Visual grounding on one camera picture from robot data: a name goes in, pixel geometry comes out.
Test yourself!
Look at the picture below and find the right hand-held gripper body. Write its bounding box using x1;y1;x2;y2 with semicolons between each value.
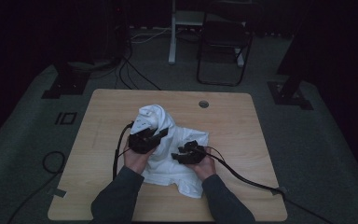
176;144;208;165

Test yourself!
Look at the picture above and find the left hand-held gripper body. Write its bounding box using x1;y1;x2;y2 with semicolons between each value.
128;113;162;155

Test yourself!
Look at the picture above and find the white garment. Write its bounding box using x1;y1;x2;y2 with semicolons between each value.
136;104;210;200

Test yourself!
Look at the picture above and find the person's right hand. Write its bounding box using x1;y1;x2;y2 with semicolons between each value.
186;147;217;183

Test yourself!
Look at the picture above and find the person's left hand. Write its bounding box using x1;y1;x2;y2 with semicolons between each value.
123;137;157;175

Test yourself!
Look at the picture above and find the white metal stand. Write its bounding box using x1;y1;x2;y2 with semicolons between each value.
168;0;245;68

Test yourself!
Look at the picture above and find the black stand base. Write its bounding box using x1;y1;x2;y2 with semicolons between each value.
267;73;314;111
41;60;91;100

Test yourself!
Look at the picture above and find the black folding chair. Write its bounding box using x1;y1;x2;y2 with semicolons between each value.
196;1;262;88

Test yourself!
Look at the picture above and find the left hand-held gripper black cable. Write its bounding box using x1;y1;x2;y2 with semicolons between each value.
112;121;135;181

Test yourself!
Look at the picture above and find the hand-held gripper black cable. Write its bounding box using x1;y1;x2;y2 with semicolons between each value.
112;121;135;181
195;145;335;224

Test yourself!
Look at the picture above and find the right hand-held gripper black cable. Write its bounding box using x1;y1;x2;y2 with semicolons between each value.
195;145;335;224

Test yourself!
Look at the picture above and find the black floor cables bundle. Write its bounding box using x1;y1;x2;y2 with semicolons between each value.
115;40;162;91

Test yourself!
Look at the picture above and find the white floor cable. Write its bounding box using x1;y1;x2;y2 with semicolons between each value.
130;27;172;45

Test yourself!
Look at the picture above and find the looped black floor cable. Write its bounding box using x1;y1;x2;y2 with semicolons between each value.
7;150;67;224

